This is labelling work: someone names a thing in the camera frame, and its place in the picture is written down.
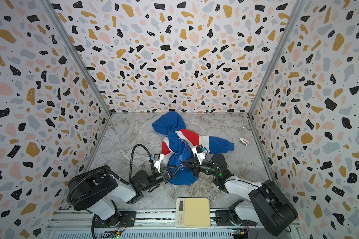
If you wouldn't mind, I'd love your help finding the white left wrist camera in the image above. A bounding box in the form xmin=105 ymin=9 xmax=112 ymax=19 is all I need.
xmin=149 ymin=154 xmax=164 ymax=174

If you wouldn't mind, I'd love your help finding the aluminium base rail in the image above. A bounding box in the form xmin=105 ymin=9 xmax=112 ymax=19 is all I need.
xmin=45 ymin=208 xmax=273 ymax=239

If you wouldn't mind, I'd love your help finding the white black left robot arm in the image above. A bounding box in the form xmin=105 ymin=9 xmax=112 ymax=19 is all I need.
xmin=66 ymin=165 xmax=180 ymax=221

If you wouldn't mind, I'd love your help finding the black corrugated cable hose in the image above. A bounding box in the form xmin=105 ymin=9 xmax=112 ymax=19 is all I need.
xmin=66 ymin=144 xmax=153 ymax=207

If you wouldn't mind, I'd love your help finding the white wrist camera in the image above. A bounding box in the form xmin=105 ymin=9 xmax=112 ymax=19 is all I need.
xmin=149 ymin=154 xmax=164 ymax=174
xmin=192 ymin=144 xmax=207 ymax=165

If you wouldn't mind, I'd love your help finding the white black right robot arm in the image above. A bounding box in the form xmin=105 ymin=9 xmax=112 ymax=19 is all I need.
xmin=182 ymin=154 xmax=298 ymax=237

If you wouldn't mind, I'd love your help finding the small white clip object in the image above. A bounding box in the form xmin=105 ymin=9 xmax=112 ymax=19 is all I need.
xmin=239 ymin=138 xmax=249 ymax=146

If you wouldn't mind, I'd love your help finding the blue red white jacket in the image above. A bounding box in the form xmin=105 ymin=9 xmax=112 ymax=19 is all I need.
xmin=152 ymin=111 xmax=234 ymax=186

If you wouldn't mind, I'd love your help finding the cream kitchen scale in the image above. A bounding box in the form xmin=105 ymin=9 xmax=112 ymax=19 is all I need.
xmin=175 ymin=198 xmax=211 ymax=229

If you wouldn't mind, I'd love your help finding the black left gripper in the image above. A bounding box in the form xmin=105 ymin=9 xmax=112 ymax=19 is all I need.
xmin=140 ymin=166 xmax=179 ymax=194

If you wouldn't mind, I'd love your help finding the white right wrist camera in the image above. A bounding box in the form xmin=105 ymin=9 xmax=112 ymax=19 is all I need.
xmin=192 ymin=144 xmax=207 ymax=165

